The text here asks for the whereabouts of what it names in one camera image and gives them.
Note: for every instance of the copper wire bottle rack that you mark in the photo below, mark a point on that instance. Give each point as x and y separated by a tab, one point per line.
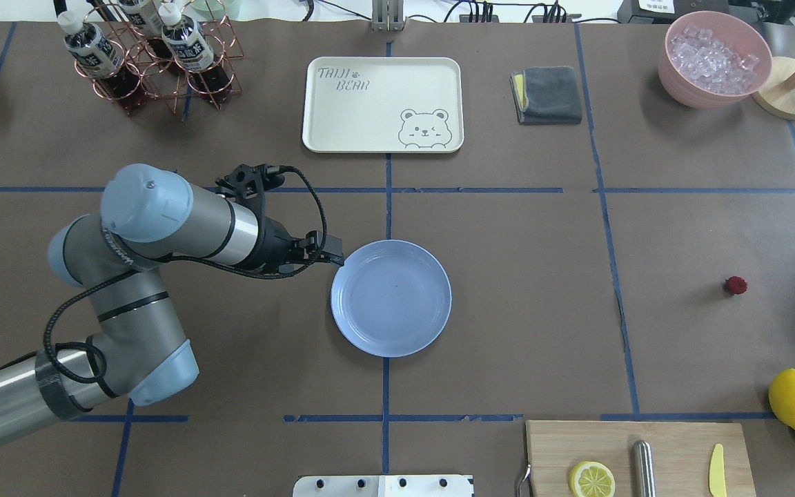
162	79

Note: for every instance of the yellow plastic knife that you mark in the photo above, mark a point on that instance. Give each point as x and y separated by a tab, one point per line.
717	475

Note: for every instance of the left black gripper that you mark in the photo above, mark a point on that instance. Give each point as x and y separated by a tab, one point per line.
275	246

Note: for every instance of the drink bottle white cap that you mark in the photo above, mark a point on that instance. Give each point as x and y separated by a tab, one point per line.
102	61

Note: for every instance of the steel black handled rod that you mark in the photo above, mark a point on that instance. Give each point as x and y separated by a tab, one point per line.
644	468

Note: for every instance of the cream bear tray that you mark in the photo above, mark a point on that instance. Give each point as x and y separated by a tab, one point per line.
383	105

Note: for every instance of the blue round plate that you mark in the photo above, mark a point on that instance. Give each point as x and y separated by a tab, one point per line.
391	298

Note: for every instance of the lemon half slice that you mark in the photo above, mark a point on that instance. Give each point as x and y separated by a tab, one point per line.
591	478

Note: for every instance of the green bowl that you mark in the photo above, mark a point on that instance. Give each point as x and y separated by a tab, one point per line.
213	9

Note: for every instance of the aluminium frame post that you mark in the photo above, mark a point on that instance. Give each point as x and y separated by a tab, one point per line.
387	15

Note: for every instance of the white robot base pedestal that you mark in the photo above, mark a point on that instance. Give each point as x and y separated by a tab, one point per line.
386	485

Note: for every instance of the pink bowl with ice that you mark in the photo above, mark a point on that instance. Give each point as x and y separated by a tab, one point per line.
712	59

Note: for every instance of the grey yellow folded cloth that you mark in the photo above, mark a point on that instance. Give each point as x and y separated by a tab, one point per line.
546	96

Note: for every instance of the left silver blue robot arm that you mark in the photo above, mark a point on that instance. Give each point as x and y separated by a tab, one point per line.
121	335

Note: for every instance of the red strawberry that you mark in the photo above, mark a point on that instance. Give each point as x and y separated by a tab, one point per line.
735	285

